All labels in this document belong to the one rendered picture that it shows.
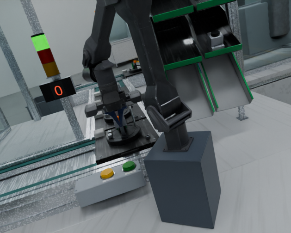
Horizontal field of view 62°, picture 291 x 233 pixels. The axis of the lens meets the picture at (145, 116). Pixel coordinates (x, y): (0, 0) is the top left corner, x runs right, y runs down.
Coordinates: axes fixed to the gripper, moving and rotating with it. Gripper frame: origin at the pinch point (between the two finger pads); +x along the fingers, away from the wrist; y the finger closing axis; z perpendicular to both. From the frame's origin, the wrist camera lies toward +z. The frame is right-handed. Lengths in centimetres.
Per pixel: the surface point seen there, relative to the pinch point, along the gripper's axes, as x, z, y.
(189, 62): -10.2, -2.9, 28.6
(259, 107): 24, -20, 64
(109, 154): 12.6, -0.9, -6.7
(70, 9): -152, -1068, -60
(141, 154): 13.9, 3.6, 3.7
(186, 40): -15.9, -16.6, 33.8
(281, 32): 2, -68, 116
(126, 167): 12.4, 11.0, -2.0
